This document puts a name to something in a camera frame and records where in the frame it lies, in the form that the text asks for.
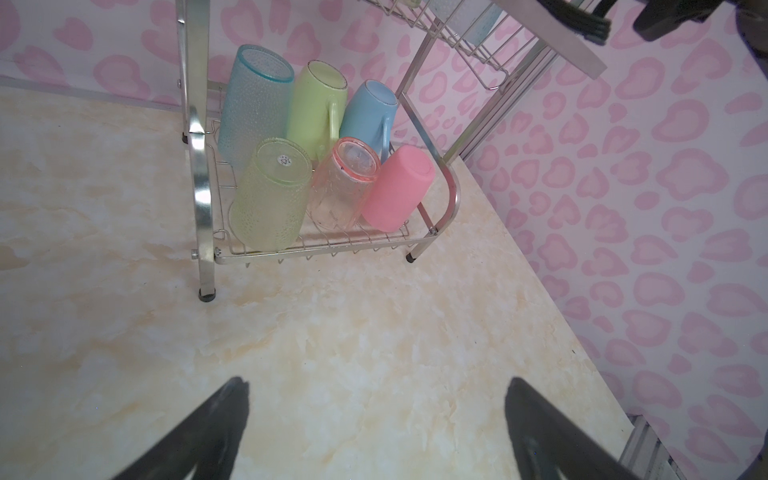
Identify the light green ceramic mug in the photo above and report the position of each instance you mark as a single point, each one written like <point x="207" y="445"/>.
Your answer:
<point x="317" y="108"/>

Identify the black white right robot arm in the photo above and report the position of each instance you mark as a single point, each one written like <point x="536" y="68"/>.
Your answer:
<point x="660" y="17"/>

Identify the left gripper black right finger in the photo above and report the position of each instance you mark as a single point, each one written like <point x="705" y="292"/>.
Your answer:
<point x="547" y="445"/>

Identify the translucent teal plastic cup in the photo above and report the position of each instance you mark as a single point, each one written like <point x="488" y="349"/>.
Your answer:
<point x="256" y="106"/>

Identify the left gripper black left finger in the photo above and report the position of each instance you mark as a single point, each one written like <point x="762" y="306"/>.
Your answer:
<point x="204" y="445"/>

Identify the light blue ceramic mug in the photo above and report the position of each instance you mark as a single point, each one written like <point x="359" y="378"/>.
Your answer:
<point x="370" y="115"/>

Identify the opaque pink plastic cup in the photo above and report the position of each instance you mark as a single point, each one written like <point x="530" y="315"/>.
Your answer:
<point x="404" y="180"/>

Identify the aluminium corner frame post right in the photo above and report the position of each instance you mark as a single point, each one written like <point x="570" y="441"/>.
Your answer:
<point x="534" y="65"/>

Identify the translucent pink plastic cup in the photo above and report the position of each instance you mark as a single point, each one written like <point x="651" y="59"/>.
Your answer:
<point x="342" y="184"/>

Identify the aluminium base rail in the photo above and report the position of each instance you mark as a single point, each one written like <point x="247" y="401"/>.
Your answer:
<point x="645" y="455"/>

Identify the translucent green plastic cup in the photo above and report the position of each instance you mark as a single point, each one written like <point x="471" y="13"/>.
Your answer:
<point x="272" y="196"/>

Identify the steel two-tier dish rack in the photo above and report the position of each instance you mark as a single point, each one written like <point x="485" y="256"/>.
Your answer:
<point x="567" y="27"/>

